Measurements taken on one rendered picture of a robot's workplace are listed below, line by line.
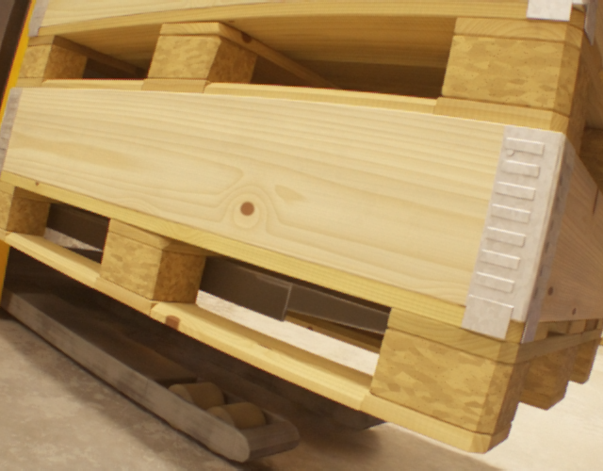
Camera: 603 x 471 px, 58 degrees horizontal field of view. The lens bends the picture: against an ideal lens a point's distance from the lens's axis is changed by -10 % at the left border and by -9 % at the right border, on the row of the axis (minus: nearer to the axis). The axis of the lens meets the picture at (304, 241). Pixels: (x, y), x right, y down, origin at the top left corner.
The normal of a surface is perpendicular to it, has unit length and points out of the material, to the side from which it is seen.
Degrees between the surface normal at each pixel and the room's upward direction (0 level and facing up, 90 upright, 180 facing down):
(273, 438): 53
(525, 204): 90
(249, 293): 90
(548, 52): 90
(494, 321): 90
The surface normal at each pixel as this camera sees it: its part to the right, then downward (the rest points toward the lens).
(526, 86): -0.57, -0.11
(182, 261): 0.79, 0.21
